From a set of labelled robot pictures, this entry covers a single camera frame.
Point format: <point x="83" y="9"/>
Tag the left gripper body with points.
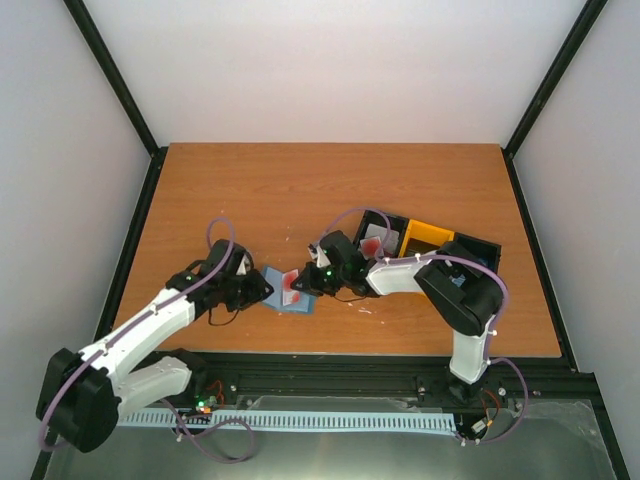
<point x="237" y="295"/>

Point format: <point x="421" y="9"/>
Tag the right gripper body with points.
<point x="328" y="283"/>

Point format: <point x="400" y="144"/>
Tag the teal card holder wallet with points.
<point x="274" y="277"/>

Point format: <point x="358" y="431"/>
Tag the red white credit card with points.
<point x="288" y="296"/>

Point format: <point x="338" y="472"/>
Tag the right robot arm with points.
<point x="468" y="295"/>

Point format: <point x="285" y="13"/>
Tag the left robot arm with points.
<point x="86" y="393"/>

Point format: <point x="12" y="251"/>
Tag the black card bin left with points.
<point x="398" y="223"/>

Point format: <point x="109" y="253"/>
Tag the black card bin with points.
<point x="477" y="250"/>
<point x="398" y="223"/>

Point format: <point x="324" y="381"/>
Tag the yellow card bin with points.
<point x="421" y="238"/>

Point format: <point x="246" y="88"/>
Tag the blue card stack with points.
<point x="465" y="276"/>

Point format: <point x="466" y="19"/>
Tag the black card bin right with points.
<point x="477" y="250"/>

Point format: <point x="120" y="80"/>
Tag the electronics board with leds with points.
<point x="211" y="398"/>

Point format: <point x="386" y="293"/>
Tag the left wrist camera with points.
<point x="245" y="266"/>

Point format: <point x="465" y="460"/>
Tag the light blue cable duct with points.
<point x="329" y="422"/>

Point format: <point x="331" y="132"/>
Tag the black front rail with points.
<point x="381" y="375"/>

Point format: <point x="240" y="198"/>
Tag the black frame post left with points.
<point x="93" y="38"/>

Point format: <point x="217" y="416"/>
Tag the black frame post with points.
<point x="93" y="38"/>
<point x="569" y="48"/>

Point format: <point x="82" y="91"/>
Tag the black frame post right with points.
<point x="569" y="48"/>

